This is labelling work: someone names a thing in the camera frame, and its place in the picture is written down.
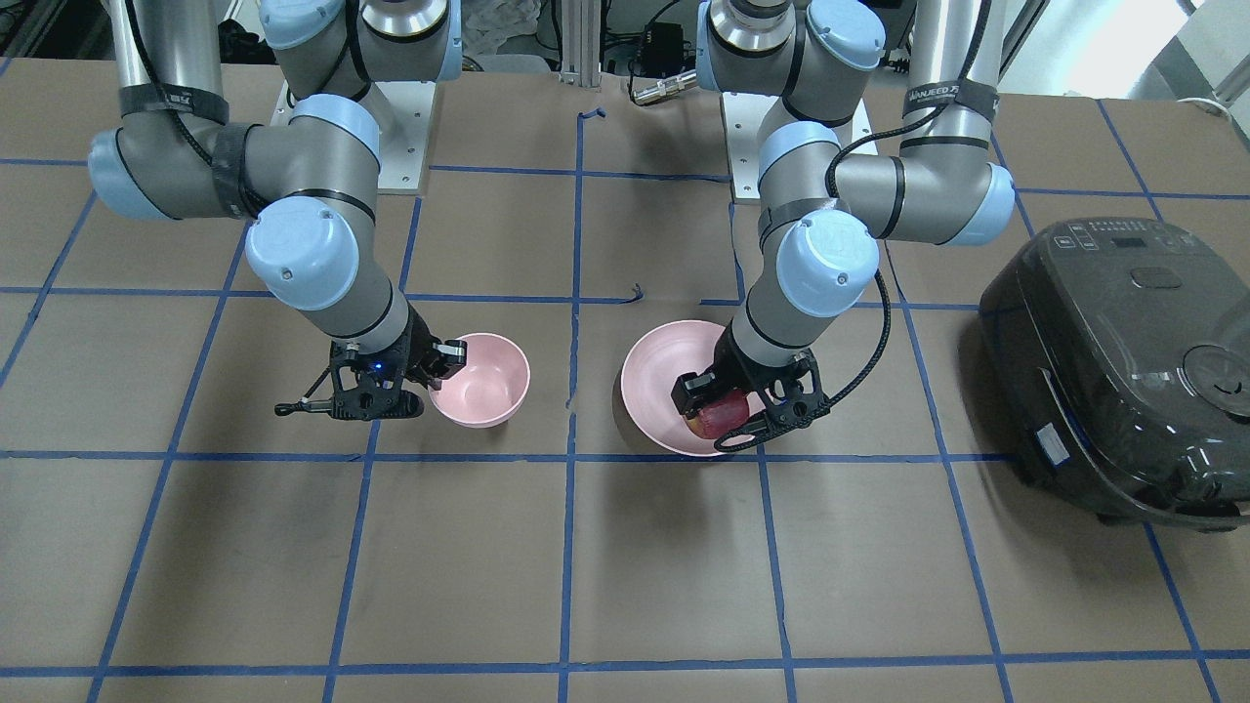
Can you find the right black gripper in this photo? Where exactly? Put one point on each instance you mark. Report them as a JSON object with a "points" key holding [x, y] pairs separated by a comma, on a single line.
{"points": [[420, 351]]}

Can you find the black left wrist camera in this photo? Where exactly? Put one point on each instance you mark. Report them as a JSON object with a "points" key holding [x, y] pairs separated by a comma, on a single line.
{"points": [[691, 391]]}

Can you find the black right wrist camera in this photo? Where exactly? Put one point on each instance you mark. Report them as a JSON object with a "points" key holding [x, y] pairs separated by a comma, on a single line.
{"points": [[442, 360]]}

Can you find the aluminium frame post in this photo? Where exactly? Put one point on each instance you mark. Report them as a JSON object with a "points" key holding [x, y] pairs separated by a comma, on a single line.
{"points": [[580, 40]]}

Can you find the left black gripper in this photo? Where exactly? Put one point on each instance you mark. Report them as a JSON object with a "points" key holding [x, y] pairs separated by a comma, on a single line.
{"points": [[727, 367]]}

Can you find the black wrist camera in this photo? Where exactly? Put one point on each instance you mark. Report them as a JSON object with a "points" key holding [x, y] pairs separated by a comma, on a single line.
{"points": [[442, 360], [691, 391]]}

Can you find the red apple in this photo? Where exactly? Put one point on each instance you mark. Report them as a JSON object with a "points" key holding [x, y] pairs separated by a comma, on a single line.
{"points": [[720, 418]]}

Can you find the black rice cooker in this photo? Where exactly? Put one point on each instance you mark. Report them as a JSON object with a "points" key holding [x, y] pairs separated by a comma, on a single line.
{"points": [[1121, 344]]}

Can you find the pink bowl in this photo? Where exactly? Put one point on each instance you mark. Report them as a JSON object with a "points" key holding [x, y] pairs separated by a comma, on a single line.
{"points": [[490, 388]]}

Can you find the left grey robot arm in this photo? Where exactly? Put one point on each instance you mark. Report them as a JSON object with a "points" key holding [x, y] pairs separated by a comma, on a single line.
{"points": [[827, 203]]}

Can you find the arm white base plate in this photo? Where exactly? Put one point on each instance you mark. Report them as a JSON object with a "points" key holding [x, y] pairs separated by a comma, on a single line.
{"points": [[394, 119], [751, 148]]}

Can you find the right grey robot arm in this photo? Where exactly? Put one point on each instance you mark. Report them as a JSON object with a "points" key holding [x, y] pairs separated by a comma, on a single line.
{"points": [[308, 188]]}

